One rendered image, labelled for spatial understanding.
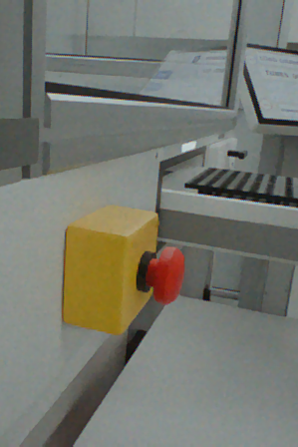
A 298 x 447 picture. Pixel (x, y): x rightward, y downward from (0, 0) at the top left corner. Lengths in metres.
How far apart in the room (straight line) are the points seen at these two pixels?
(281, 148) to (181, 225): 1.06
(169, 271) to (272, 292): 1.40
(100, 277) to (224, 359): 0.20
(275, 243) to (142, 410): 0.23
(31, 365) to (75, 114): 0.16
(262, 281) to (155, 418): 1.30
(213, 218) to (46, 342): 0.27
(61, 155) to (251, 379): 0.27
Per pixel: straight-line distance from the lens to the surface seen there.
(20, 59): 0.23
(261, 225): 0.50
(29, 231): 0.25
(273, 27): 2.35
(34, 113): 0.25
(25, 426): 0.33
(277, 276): 1.67
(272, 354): 0.48
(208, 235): 0.51
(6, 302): 0.25
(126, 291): 0.29
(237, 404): 0.40
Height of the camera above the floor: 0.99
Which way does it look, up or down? 15 degrees down
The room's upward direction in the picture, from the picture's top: 5 degrees clockwise
